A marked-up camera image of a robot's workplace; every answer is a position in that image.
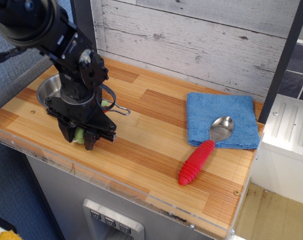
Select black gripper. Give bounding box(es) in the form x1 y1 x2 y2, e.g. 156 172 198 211
45 91 117 151

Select green plush peppers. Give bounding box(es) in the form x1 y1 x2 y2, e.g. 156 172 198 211
72 98 109 144

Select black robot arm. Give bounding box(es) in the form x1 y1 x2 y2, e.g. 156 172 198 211
0 0 117 150

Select blue cloth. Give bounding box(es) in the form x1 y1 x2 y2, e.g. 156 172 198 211
186 92 261 150

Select small steel pot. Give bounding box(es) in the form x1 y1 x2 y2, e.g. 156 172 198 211
36 74 131 116

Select silver dispenser panel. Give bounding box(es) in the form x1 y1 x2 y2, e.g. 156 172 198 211
83 198 146 240

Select clear acrylic edge guard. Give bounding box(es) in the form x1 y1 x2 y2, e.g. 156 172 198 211
0 119 256 240

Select white ridged appliance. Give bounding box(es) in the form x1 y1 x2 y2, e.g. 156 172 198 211
250 94 303 204

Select black braided cable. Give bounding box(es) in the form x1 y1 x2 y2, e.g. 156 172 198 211
0 47 27 64

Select dark grey left post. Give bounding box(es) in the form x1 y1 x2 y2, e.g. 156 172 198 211
70 0 97 51

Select dark grey post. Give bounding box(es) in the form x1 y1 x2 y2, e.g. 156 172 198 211
70 0 97 51
258 0 303 124

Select red handled metal spoon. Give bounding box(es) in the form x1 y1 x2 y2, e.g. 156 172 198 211
178 116 234 186

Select dark grey right post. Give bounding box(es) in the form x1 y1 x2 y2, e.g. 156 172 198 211
258 0 303 124

